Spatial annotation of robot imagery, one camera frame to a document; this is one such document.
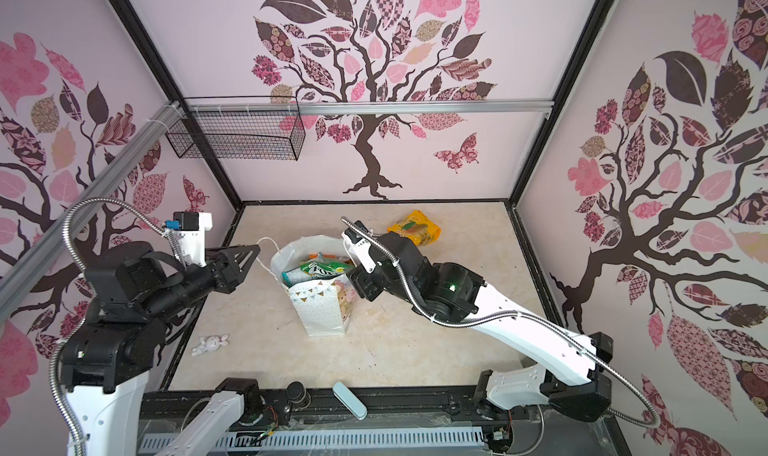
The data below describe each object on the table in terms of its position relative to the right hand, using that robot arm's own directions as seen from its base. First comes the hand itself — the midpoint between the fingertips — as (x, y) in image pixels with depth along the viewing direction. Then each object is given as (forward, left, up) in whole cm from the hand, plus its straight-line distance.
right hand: (357, 257), depth 62 cm
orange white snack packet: (+13, +13, -17) cm, 25 cm away
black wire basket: (+51, +42, 0) cm, 66 cm away
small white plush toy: (-7, +44, -31) cm, 54 cm away
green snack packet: (+3, +9, -9) cm, 13 cm away
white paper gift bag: (-3, +10, -18) cm, 21 cm away
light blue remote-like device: (-22, +4, -30) cm, 38 cm away
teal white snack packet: (+5, +19, -16) cm, 25 cm away
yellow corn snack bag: (+33, -17, -30) cm, 47 cm away
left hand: (-2, +19, +5) cm, 20 cm away
